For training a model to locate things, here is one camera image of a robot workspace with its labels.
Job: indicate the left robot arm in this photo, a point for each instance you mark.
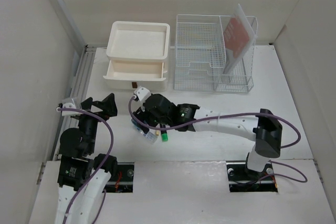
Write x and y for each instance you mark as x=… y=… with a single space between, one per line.
x=82 y=180

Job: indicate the white top drawer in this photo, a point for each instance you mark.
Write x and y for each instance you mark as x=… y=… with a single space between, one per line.
x=130 y=75

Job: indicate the aluminium rail frame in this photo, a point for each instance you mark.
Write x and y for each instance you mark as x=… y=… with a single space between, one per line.
x=75 y=95

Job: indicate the green highlighter marker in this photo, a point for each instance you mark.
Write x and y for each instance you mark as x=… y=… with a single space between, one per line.
x=164 y=136

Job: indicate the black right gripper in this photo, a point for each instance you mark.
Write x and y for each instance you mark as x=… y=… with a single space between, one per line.
x=142 y=113

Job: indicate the clear mesh document pouch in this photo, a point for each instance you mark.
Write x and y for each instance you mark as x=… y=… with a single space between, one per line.
x=239 y=36

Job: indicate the white drawer organizer body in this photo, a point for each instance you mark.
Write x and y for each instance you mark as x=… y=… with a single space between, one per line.
x=139 y=41

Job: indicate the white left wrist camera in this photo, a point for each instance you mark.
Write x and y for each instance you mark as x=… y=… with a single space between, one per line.
x=66 y=104

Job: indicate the clear spray bottle blue cap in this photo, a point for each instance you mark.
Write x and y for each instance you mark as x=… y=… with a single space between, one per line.
x=146 y=133

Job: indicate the white wire mesh file rack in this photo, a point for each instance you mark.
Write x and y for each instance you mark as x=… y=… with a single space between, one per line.
x=200 y=57

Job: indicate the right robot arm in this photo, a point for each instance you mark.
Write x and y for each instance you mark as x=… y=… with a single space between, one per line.
x=262 y=128

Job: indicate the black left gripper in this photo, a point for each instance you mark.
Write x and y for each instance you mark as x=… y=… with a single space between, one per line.
x=109 y=107

